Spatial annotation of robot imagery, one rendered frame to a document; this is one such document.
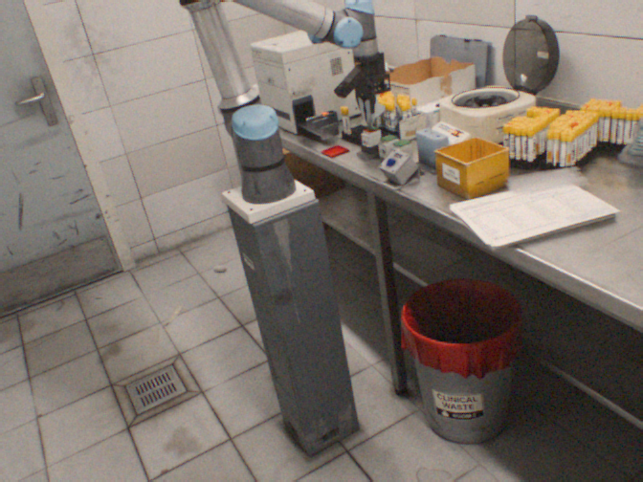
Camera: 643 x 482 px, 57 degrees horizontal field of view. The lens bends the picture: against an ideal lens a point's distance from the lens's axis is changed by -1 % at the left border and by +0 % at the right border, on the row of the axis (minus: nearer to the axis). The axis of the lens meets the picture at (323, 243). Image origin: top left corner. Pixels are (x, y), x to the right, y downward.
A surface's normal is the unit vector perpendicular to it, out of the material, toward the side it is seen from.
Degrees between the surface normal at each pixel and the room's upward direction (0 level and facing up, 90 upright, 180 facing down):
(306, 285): 90
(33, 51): 90
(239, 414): 0
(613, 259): 0
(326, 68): 90
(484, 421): 92
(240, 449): 0
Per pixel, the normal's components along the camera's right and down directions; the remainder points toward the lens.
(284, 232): 0.49, 0.35
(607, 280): -0.15, -0.87
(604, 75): -0.86, 0.36
